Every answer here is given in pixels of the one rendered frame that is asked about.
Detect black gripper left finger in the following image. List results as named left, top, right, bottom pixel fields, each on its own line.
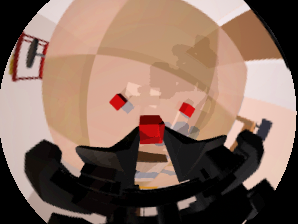
left=76, top=127, right=140, bottom=189

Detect red cube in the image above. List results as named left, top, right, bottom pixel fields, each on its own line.
left=109, top=93, right=128, bottom=111
left=178, top=103, right=196, bottom=117
left=138, top=115, right=165, bottom=144

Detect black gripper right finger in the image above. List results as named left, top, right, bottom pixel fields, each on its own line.
left=162, top=127, right=227, bottom=183

